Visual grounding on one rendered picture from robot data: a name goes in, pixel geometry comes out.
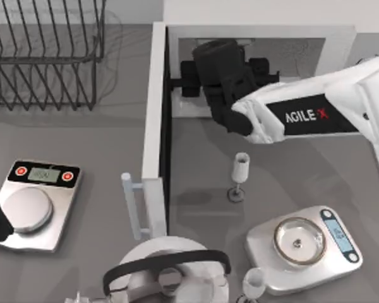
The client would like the dark grey wire dish rack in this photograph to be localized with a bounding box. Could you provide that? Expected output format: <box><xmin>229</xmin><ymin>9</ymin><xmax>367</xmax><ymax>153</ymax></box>
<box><xmin>0</xmin><ymin>0</ymin><xmax>107</xmax><ymax>112</ymax></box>

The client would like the silver scale with blue display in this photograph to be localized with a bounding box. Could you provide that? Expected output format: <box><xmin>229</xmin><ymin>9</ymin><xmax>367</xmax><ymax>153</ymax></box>
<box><xmin>244</xmin><ymin>205</ymin><xmax>364</xmax><ymax>297</ymax></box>

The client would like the silver scale with black panel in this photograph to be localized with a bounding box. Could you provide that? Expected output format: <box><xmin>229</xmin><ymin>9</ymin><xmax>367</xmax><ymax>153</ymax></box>
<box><xmin>0</xmin><ymin>159</ymin><xmax>81</xmax><ymax>253</ymax></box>

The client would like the white kettle with black handle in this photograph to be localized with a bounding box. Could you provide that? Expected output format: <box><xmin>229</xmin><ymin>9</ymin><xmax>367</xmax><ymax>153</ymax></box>
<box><xmin>102</xmin><ymin>236</ymin><xmax>232</xmax><ymax>303</ymax></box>

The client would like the white cabinet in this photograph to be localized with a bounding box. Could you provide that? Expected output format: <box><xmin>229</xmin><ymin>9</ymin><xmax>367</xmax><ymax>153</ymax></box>
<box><xmin>164</xmin><ymin>24</ymin><xmax>357</xmax><ymax>119</ymax></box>

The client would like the white cabinet door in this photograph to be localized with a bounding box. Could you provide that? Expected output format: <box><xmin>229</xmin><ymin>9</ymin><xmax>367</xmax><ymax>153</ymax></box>
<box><xmin>141</xmin><ymin>21</ymin><xmax>172</xmax><ymax>238</ymax></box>

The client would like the pale grey door handle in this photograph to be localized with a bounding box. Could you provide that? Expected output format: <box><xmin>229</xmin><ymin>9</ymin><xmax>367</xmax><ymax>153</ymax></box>
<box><xmin>121</xmin><ymin>172</ymin><xmax>152</xmax><ymax>241</ymax></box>

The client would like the white wine glass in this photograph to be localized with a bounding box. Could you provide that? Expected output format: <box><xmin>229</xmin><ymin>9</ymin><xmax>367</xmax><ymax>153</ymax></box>
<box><xmin>227</xmin><ymin>152</ymin><xmax>251</xmax><ymax>203</ymax></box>
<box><xmin>236</xmin><ymin>267</ymin><xmax>267</xmax><ymax>303</ymax></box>

